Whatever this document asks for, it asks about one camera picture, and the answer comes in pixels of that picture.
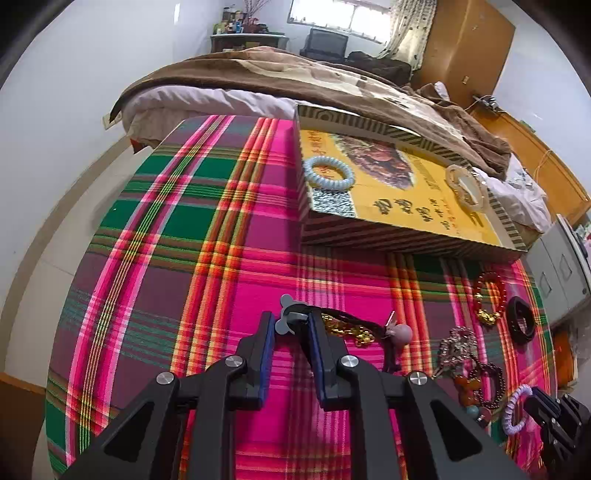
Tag pale floral quilt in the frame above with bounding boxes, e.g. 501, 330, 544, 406
122, 85, 552, 234

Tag clear hair claw clip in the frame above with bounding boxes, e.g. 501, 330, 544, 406
444, 164, 489, 213

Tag wooden wardrobe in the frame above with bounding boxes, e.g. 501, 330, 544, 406
418, 0, 515, 109

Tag wooden headboard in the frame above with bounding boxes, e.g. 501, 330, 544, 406
466, 108, 591, 222

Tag red bead bracelet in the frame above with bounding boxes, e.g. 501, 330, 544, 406
472, 271, 509, 328

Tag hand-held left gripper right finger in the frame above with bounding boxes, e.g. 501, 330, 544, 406
305, 308, 532, 480

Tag plaid bed sheet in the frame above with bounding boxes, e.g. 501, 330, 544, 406
46, 114, 559, 480

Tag patterned curtain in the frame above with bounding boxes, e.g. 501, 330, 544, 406
379, 0, 437, 70

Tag light blue spiral hair tie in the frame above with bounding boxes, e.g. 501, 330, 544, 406
302, 156, 355, 190

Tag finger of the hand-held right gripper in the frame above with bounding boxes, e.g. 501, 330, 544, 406
526, 388, 580, 428
538, 413, 591, 480

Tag black office chair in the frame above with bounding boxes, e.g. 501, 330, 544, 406
300, 28, 349, 63

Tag rhinestone hair clip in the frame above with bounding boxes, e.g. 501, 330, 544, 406
438, 326, 478, 377

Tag window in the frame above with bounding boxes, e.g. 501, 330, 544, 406
288, 0, 393, 44

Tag brown blanket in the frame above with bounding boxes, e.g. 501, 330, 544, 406
110, 46, 513, 181

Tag bottles and boxes on desk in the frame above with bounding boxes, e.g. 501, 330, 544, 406
215, 7, 269, 35

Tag black hair tie with charms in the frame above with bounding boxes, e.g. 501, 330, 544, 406
276, 293, 411, 374

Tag purple spiral hair tie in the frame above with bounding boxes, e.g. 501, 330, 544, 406
502, 385, 536, 435

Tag dark clothes pile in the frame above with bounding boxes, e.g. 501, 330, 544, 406
346, 51, 411, 84

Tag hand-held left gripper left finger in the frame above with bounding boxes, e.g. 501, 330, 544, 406
60, 310, 278, 480

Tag yellow printed striped box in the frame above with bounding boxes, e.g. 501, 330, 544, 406
294, 104, 529, 265

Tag purple flower branches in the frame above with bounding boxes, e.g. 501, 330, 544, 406
240, 0, 273, 19

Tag brown bead bracelet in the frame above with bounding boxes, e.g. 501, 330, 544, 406
455, 360, 506, 428

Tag black wristband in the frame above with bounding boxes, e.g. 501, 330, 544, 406
505, 296, 537, 344

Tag dark desk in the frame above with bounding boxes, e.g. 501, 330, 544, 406
210, 32, 289, 54

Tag grey cabinet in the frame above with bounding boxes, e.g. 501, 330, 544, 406
522, 215, 591, 328

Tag gold chain bracelet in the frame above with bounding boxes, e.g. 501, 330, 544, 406
322, 314, 375, 347

